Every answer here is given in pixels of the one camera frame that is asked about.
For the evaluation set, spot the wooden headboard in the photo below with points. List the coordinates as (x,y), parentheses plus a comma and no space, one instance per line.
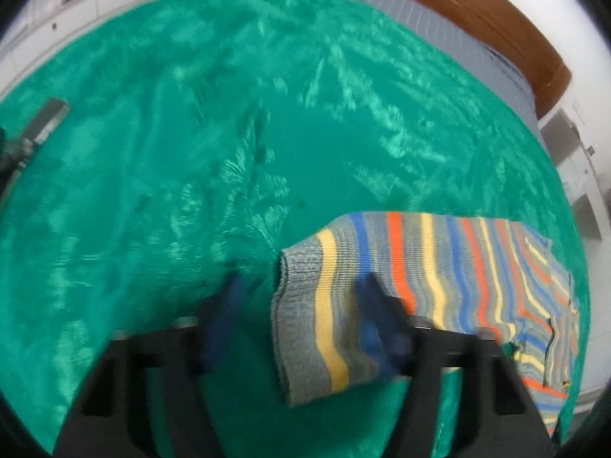
(501,25)

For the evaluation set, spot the grey checked mattress sheet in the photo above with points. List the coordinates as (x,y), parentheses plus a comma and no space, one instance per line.
(489,66)

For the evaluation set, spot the striped knit sweater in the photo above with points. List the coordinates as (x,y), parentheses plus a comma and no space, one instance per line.
(462,274)

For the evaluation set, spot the green satin bedspread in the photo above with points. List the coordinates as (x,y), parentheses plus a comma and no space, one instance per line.
(209,134)

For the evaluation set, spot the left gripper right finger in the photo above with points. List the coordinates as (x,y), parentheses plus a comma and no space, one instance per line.
(463,380)

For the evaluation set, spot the white desk shelf unit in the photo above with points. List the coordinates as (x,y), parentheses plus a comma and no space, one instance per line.
(577,174)

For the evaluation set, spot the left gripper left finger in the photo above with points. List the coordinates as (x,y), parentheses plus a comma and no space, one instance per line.
(142,397)

